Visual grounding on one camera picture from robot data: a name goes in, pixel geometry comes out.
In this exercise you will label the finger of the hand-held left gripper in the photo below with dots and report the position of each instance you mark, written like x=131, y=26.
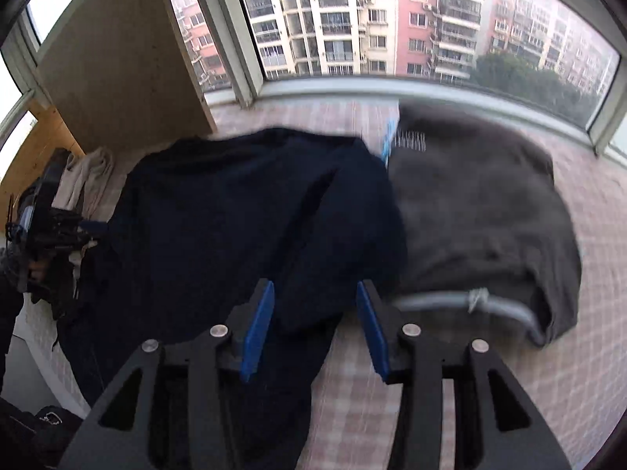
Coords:
x=90, y=229

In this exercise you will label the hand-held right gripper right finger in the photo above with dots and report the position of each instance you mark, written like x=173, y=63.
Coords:
x=372, y=328

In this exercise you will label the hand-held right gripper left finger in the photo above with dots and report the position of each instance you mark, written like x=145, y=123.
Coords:
x=257, y=328

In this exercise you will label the dark blue shirt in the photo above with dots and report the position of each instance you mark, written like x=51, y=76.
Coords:
x=245, y=205

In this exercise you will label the person's left forearm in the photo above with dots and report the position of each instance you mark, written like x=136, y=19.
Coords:
x=7, y=328

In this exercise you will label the person's left hand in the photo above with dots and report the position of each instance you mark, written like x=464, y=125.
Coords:
x=39, y=267

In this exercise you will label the beige ribbed garment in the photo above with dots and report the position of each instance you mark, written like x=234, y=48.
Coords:
x=93, y=171

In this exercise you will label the pine wood board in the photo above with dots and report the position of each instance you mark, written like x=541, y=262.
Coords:
x=39, y=152

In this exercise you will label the dark grey folded shirt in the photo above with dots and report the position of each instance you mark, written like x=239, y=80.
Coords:
x=480, y=215

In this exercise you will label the light wood panel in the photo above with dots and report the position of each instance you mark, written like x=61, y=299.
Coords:
x=122, y=73

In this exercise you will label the pink plaid blanket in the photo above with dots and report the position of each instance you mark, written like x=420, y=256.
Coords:
x=563, y=377

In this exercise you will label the green trees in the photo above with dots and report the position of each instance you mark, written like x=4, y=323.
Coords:
x=514, y=73

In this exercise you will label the apartment buildings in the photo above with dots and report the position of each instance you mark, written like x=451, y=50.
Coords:
x=343, y=19

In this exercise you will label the white window frame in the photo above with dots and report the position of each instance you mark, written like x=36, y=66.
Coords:
x=230, y=44

